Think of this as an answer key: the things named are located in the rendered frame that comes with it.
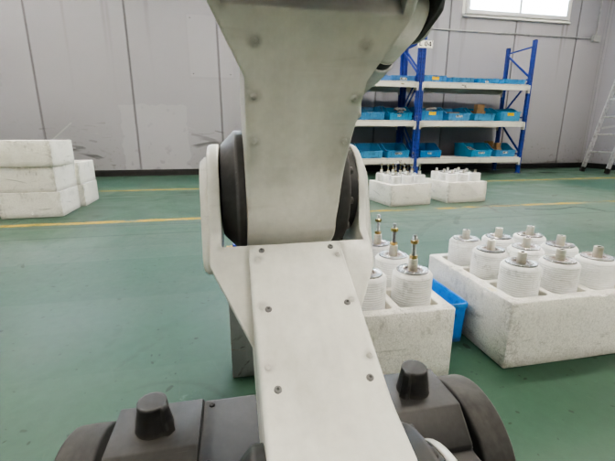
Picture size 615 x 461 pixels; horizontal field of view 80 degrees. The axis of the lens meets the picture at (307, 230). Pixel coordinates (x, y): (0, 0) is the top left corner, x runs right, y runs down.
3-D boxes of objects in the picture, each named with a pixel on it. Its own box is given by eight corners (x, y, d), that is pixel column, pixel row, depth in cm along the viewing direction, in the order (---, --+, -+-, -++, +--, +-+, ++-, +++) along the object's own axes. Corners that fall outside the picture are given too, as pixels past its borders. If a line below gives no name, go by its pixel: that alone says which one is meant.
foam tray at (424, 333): (448, 375, 90) (456, 307, 86) (291, 395, 83) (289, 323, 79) (386, 305, 127) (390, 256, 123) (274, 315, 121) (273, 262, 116)
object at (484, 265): (508, 313, 107) (517, 253, 103) (479, 316, 105) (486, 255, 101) (486, 298, 116) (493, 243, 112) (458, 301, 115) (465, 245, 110)
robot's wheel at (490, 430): (511, 555, 52) (532, 436, 47) (479, 563, 51) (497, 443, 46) (435, 443, 70) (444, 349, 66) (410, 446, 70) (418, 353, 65)
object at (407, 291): (422, 327, 99) (427, 263, 94) (431, 348, 90) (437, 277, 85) (385, 326, 100) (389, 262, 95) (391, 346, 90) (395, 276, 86)
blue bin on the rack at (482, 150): (452, 155, 613) (453, 143, 607) (472, 155, 620) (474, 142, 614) (469, 157, 565) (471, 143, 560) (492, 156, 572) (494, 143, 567)
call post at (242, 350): (262, 375, 90) (257, 254, 83) (232, 379, 89) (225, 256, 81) (260, 359, 97) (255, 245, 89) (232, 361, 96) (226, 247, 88)
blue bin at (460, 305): (466, 342, 105) (470, 303, 102) (430, 346, 103) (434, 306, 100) (415, 298, 133) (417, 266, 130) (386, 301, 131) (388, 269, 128)
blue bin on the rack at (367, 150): (348, 156, 579) (348, 143, 573) (371, 156, 587) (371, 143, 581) (359, 158, 531) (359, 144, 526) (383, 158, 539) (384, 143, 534)
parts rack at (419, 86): (522, 173, 587) (540, 38, 539) (293, 177, 516) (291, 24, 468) (494, 169, 647) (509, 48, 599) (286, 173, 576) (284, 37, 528)
